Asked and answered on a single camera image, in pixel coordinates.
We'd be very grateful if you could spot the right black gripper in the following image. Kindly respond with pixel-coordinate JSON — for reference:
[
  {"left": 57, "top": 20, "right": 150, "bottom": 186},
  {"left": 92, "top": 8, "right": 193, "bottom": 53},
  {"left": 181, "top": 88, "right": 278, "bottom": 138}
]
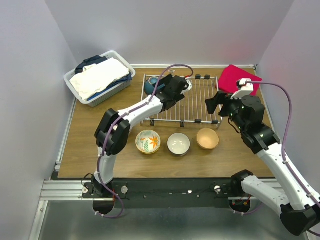
[{"left": 205, "top": 90, "right": 248, "bottom": 132}]

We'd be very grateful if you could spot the plain teal bowl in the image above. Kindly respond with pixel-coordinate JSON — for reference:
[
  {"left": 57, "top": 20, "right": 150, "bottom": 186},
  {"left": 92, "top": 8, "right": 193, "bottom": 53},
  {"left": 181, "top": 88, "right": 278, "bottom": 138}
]
[{"left": 143, "top": 76, "right": 158, "bottom": 96}]

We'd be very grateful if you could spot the cream bowl with drawing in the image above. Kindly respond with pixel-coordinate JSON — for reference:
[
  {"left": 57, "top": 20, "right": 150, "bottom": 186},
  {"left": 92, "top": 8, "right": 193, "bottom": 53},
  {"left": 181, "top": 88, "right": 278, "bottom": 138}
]
[{"left": 196, "top": 128, "right": 220, "bottom": 150}]

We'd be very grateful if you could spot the teal and white bowl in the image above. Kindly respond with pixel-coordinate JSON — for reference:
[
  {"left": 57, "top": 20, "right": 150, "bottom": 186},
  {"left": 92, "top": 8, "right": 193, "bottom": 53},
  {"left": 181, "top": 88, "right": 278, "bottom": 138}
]
[{"left": 167, "top": 133, "right": 191, "bottom": 157}]

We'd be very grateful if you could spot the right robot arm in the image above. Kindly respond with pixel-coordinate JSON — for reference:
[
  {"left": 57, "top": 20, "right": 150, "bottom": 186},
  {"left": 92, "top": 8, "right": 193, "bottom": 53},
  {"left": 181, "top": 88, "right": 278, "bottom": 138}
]
[{"left": 205, "top": 91, "right": 320, "bottom": 236}]

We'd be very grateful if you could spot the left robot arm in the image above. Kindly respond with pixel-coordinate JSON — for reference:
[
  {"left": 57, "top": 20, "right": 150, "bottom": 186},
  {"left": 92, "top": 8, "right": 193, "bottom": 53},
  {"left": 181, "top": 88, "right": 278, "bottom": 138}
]
[{"left": 91, "top": 74, "right": 192, "bottom": 198}]

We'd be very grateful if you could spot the red folded cloth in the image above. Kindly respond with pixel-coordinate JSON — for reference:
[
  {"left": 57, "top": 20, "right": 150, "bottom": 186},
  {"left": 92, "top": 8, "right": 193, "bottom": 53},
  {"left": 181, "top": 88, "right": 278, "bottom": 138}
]
[{"left": 218, "top": 65, "right": 263, "bottom": 93}]

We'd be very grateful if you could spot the white plastic laundry basket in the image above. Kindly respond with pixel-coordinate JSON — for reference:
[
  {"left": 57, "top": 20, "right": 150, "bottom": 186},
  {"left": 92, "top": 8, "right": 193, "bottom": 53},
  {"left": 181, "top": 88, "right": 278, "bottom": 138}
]
[{"left": 63, "top": 50, "right": 136, "bottom": 107}]

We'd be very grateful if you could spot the white folded cloth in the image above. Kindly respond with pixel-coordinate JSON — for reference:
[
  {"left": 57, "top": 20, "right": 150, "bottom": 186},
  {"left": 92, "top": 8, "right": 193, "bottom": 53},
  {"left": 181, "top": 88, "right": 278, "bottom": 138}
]
[{"left": 69, "top": 57, "right": 131, "bottom": 102}]

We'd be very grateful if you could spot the dark blue folded cloth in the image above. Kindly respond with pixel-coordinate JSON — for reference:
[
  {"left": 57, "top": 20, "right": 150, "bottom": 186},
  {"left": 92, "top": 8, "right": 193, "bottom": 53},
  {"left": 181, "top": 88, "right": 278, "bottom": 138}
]
[{"left": 74, "top": 55, "right": 108, "bottom": 75}]

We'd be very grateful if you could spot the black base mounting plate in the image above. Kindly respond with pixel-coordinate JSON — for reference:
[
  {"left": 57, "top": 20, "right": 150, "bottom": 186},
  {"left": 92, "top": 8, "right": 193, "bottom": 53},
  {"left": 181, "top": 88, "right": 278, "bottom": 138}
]
[{"left": 82, "top": 177, "right": 261, "bottom": 210}]

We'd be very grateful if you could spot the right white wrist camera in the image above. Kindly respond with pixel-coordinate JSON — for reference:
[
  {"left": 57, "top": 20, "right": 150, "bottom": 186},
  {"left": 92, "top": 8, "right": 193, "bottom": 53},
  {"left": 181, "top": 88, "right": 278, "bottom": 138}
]
[{"left": 230, "top": 78, "right": 254, "bottom": 100}]

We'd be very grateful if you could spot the metal wire dish rack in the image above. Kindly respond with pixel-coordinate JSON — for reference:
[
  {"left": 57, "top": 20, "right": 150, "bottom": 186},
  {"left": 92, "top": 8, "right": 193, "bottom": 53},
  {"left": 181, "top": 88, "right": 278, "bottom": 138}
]
[{"left": 142, "top": 74, "right": 223, "bottom": 129}]

